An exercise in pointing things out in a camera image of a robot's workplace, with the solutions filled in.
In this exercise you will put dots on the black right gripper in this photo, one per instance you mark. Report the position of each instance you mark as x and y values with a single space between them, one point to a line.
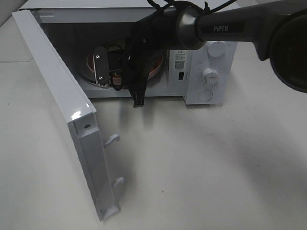
150 37

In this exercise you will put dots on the pink round plate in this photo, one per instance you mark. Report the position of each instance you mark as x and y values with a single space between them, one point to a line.
114 67

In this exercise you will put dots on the white round door button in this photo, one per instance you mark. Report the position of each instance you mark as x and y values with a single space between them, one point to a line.
205 95

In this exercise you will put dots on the white microwave door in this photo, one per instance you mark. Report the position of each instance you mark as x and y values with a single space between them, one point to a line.
72 112

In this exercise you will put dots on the white microwave knob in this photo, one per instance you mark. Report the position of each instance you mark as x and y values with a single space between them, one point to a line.
216 48
210 76

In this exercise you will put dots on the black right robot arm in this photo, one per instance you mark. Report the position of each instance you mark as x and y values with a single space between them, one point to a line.
278 31

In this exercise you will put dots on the white warning label sticker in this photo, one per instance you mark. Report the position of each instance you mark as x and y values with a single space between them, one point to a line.
180 59

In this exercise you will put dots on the white microwave oven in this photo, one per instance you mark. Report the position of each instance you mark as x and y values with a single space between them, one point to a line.
83 40

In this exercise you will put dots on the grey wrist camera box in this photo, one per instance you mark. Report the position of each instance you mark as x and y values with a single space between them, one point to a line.
101 67

